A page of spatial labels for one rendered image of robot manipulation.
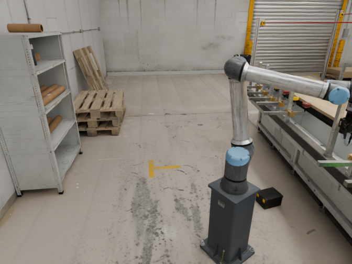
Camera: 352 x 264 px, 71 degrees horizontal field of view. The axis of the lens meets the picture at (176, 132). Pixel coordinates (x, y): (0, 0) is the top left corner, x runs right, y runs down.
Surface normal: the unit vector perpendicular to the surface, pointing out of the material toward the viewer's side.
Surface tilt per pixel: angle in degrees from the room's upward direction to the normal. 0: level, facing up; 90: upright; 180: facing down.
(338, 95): 91
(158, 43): 90
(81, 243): 0
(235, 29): 90
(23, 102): 90
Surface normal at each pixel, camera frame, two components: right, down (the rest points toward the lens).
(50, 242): 0.00, -0.91
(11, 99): 0.11, 0.40
